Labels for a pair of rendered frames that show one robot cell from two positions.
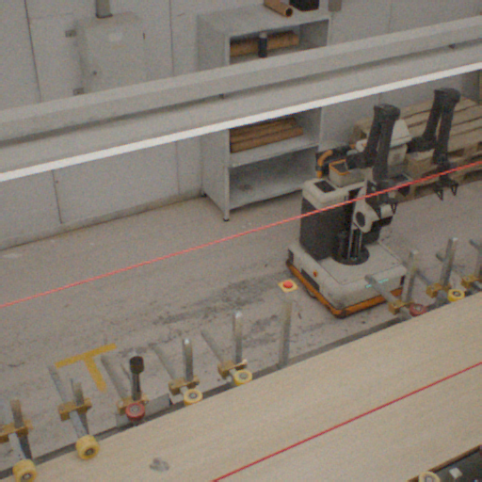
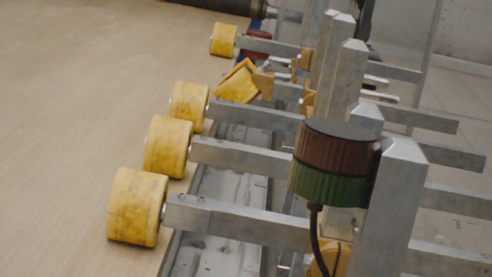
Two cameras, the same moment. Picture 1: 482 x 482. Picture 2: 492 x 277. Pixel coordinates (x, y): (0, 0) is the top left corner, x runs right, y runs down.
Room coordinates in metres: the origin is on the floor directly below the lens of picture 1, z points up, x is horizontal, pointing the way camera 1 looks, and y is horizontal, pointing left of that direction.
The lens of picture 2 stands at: (2.43, -0.14, 1.28)
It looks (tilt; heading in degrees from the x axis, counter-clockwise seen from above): 15 degrees down; 119
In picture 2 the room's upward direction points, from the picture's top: 11 degrees clockwise
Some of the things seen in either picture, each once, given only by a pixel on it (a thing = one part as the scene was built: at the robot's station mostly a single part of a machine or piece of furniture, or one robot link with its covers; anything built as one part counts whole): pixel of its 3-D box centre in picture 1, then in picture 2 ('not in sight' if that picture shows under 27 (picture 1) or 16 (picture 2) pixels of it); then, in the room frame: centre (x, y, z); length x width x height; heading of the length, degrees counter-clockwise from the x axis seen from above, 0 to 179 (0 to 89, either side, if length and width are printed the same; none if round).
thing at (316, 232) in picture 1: (345, 209); not in sight; (4.20, -0.71, 0.59); 0.55 x 0.34 x 0.83; 119
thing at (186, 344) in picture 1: (188, 377); not in sight; (2.35, 0.23, 0.87); 0.04 x 0.04 x 0.48; 29
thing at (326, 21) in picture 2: not in sight; (307, 135); (1.75, 1.33, 0.88); 0.04 x 0.04 x 0.48; 29
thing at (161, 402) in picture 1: (142, 409); not in sight; (2.27, 0.43, 0.75); 0.26 x 0.01 x 0.10; 119
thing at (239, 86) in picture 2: not in sight; (236, 89); (1.60, 1.29, 0.93); 0.09 x 0.08 x 0.09; 29
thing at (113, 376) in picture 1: (120, 389); not in sight; (2.31, 0.54, 0.84); 0.43 x 0.03 x 0.04; 29
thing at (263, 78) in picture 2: not in sight; (246, 81); (1.62, 1.30, 0.95); 0.10 x 0.04 x 0.10; 29
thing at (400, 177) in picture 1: (387, 184); not in sight; (3.87, -0.90, 0.99); 0.28 x 0.16 x 0.22; 119
